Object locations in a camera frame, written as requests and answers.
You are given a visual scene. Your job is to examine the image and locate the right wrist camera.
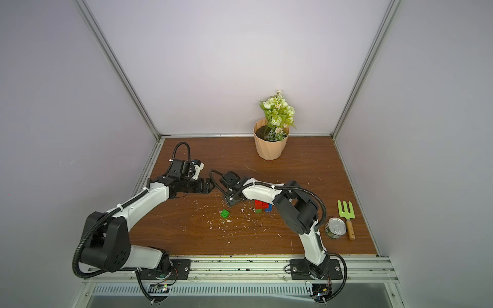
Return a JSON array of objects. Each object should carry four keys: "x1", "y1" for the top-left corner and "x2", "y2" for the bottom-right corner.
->
[{"x1": 220, "y1": 171, "x2": 241, "y2": 190}]

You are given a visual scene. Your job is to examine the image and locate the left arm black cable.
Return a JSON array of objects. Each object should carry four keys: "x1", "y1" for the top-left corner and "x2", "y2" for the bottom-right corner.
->
[{"x1": 71, "y1": 141, "x2": 193, "y2": 305}]

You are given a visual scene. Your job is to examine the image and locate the long red lego brick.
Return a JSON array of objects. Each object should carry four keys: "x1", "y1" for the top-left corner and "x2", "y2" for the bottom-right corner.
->
[{"x1": 254, "y1": 200, "x2": 269, "y2": 209}]

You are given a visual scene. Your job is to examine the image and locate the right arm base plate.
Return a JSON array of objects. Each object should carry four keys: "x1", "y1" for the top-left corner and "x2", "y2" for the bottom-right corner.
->
[{"x1": 285, "y1": 257, "x2": 344, "y2": 281}]

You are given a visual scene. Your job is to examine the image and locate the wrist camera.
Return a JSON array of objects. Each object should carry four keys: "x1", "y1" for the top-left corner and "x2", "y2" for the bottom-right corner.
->
[
  {"x1": 166, "y1": 159, "x2": 205, "y2": 180},
  {"x1": 220, "y1": 171, "x2": 241, "y2": 190}
]

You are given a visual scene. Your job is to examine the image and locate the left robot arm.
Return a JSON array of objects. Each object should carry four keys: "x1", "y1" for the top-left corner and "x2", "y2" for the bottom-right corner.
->
[{"x1": 72, "y1": 176, "x2": 215, "y2": 278}]

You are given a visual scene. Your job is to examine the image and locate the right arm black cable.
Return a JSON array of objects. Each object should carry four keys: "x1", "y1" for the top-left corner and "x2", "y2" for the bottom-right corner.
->
[{"x1": 208, "y1": 169, "x2": 348, "y2": 303}]

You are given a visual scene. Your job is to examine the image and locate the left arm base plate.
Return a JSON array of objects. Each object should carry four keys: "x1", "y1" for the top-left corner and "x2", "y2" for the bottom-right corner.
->
[{"x1": 137, "y1": 259, "x2": 191, "y2": 281}]

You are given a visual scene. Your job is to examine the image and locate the metal tin can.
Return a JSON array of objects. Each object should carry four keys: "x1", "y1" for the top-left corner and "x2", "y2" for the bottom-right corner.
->
[{"x1": 325, "y1": 217, "x2": 347, "y2": 239}]

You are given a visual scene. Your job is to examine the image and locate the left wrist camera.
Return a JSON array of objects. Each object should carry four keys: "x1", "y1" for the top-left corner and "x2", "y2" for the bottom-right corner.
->
[{"x1": 166, "y1": 159, "x2": 205, "y2": 180}]

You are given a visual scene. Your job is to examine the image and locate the beige ribbed flower pot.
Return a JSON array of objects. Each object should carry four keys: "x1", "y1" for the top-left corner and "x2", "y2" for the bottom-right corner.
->
[{"x1": 253, "y1": 118, "x2": 288, "y2": 160}]

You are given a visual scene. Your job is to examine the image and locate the green white artificial flowers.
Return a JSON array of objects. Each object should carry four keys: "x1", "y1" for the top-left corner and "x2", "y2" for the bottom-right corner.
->
[{"x1": 259, "y1": 90, "x2": 295, "y2": 142}]

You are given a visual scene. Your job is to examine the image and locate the green garden fork toy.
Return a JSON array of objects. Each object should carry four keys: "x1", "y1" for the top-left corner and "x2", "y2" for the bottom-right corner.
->
[{"x1": 337, "y1": 200, "x2": 356, "y2": 241}]

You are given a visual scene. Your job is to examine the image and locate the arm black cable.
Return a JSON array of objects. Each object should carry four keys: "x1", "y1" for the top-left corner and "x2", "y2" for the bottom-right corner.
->
[
  {"x1": 71, "y1": 141, "x2": 193, "y2": 305},
  {"x1": 208, "y1": 169, "x2": 348, "y2": 303}
]

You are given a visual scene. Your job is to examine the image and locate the aluminium front rail frame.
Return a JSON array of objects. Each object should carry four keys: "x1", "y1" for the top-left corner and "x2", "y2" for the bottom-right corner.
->
[{"x1": 72, "y1": 255, "x2": 409, "y2": 307}]

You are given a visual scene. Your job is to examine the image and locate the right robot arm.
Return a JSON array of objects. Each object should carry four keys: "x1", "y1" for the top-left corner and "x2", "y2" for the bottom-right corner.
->
[{"x1": 217, "y1": 171, "x2": 330, "y2": 280}]

